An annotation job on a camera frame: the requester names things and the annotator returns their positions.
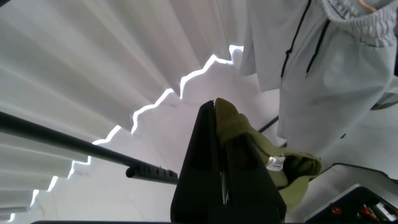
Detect white curtain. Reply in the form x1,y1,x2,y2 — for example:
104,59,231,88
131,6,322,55
0,0,249,222

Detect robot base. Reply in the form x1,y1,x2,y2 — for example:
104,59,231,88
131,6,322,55
303,161,398,223

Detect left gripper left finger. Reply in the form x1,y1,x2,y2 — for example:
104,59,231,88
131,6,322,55
170,100,224,223

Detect green garment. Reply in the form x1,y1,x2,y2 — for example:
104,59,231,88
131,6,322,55
214,98,323,210

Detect pale grey shorts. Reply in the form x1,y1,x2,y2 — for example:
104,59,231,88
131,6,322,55
239,0,398,156

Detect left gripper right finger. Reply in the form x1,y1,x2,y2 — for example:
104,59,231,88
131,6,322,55
222,133,287,223

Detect black clothes rack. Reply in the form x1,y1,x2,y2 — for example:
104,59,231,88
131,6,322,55
0,0,289,186

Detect pink clothes hanger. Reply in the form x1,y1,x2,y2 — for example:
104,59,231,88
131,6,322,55
357,0,379,14

